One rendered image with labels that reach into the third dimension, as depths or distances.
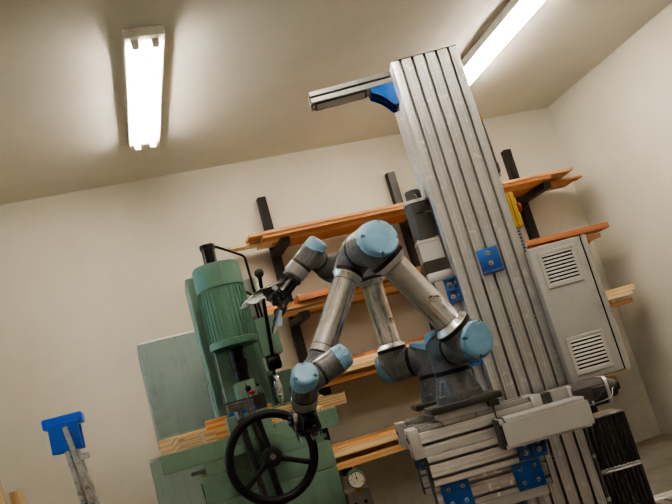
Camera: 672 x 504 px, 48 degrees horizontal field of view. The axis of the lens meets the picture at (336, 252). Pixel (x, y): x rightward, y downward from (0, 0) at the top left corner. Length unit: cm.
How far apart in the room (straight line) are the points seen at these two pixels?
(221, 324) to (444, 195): 90
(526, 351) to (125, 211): 336
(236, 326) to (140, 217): 271
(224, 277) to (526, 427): 115
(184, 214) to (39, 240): 95
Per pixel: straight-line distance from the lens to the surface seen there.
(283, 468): 259
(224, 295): 269
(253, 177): 544
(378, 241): 219
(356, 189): 557
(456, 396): 238
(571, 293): 264
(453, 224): 264
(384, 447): 488
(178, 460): 257
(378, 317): 295
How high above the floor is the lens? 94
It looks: 10 degrees up
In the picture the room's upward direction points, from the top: 16 degrees counter-clockwise
